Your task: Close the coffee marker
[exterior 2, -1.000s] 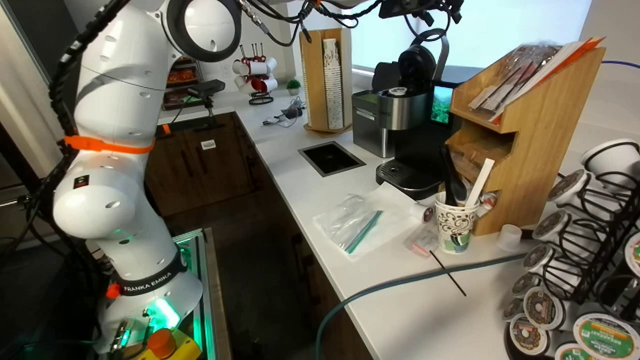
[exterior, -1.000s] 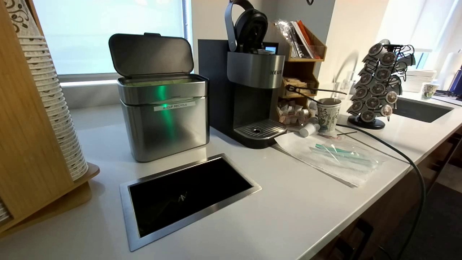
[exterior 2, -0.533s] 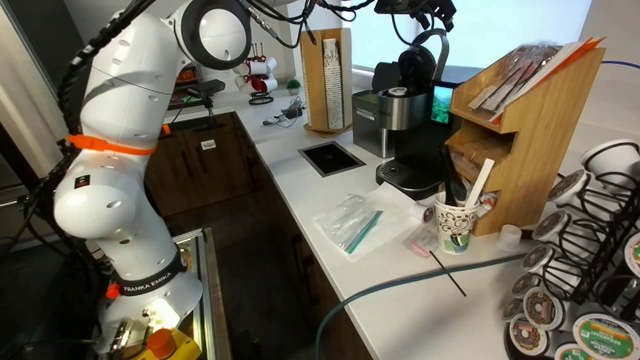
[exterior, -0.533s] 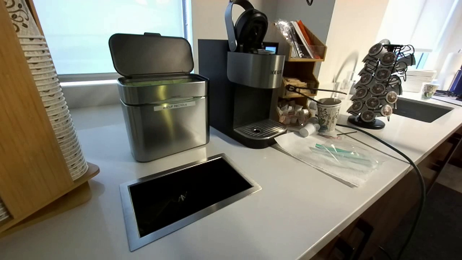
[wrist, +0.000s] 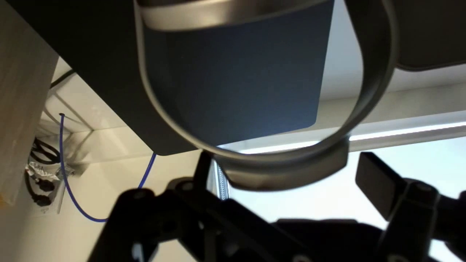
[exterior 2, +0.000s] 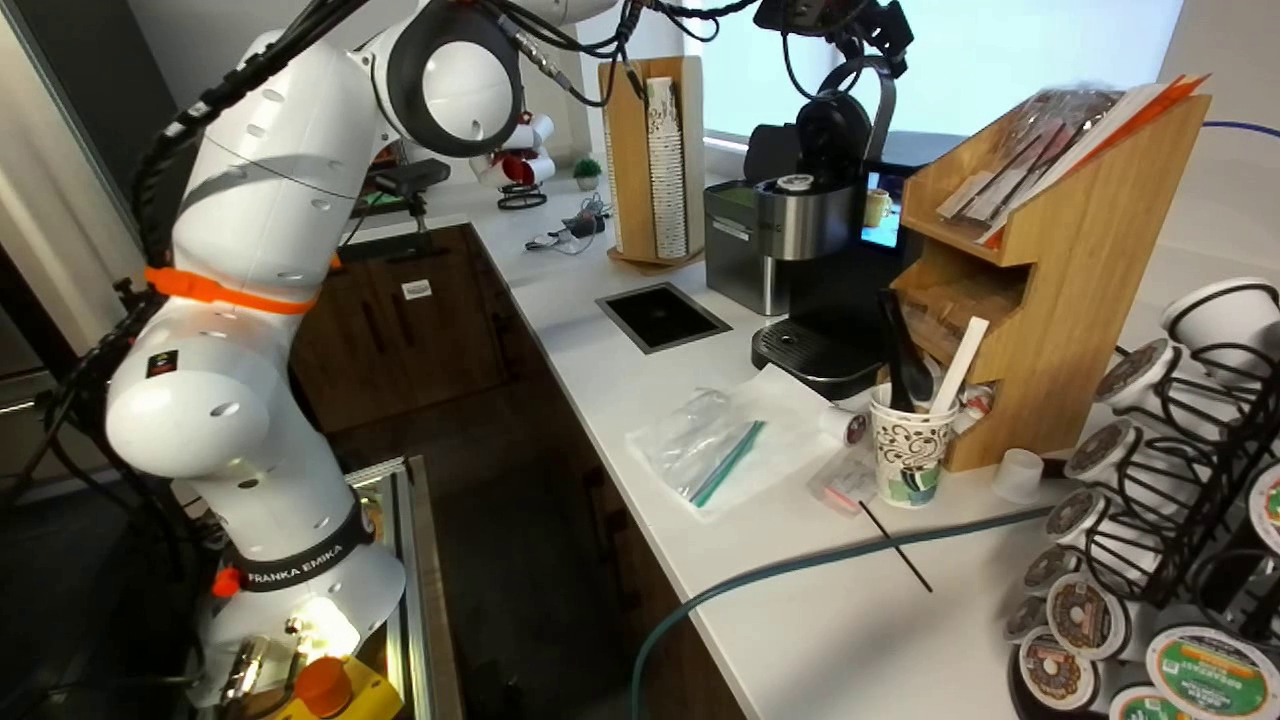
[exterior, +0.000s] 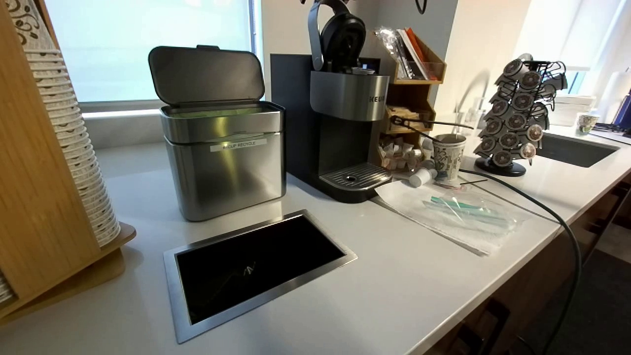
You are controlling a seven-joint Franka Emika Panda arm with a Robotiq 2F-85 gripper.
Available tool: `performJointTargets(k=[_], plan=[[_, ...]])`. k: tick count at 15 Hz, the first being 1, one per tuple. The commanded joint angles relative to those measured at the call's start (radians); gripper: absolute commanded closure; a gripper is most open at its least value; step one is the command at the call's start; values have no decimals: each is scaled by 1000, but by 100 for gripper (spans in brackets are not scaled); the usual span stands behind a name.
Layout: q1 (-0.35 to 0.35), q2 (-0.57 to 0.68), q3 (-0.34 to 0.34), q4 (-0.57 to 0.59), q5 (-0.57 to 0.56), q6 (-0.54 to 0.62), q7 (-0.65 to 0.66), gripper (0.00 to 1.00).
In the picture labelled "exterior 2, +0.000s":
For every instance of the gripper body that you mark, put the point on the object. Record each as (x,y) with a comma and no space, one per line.
(872,30)

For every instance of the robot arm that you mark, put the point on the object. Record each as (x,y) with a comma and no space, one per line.
(260,200)

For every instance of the coffee maker lid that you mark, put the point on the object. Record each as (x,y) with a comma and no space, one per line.
(835,130)

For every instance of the coffee pod with white lid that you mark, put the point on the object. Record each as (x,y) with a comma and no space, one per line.
(795,182)

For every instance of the black silver coffee maker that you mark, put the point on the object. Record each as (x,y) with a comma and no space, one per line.
(800,240)

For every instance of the coffee pod with dark lid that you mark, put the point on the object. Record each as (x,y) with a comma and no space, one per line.
(850,427)

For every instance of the coffee pod with brown lid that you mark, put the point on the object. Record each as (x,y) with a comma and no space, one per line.
(1100,450)
(1025,617)
(1075,513)
(1082,612)
(1050,568)
(1055,672)
(1135,372)

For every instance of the coffee pod with green lid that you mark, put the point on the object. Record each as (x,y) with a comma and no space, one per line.
(1268,508)
(1210,675)
(1145,705)

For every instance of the window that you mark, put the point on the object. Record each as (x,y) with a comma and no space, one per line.
(1000,60)

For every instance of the small screen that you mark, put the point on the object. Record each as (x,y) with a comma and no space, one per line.
(884,215)

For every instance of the row of packets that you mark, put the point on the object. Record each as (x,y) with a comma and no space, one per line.
(1050,140)

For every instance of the stack of paper cups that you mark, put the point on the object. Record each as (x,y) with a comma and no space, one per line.
(666,170)

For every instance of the wooden cup dispenser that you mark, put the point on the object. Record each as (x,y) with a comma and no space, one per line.
(625,170)

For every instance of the small potted plant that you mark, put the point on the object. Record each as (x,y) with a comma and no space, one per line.
(587,172)

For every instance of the bundle of black plastic utensils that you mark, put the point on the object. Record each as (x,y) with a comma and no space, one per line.
(903,360)

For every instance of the wooden condiment organizer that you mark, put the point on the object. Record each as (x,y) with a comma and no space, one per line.
(1080,300)

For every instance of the white stir stick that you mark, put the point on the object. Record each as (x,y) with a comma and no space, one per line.
(958,365)

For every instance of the mug rack with white mugs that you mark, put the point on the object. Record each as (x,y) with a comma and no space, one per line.
(520,165)

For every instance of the printed paper cup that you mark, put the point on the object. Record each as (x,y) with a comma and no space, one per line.
(912,455)

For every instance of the clear zip bag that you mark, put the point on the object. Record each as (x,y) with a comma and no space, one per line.
(720,440)

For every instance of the clear pink sachet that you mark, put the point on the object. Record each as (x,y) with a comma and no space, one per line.
(845,483)

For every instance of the small white plastic cup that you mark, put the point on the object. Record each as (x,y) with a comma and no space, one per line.
(1018,476)

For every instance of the black stir stick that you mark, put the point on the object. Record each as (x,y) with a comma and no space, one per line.
(897,547)

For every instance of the dark wood cabinet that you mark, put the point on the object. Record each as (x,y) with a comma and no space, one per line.
(420,320)

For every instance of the yellow emergency stop box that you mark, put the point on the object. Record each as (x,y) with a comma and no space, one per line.
(330,690)

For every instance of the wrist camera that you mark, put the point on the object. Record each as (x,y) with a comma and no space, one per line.
(790,14)

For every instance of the camera on mount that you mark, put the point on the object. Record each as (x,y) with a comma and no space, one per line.
(410,180)

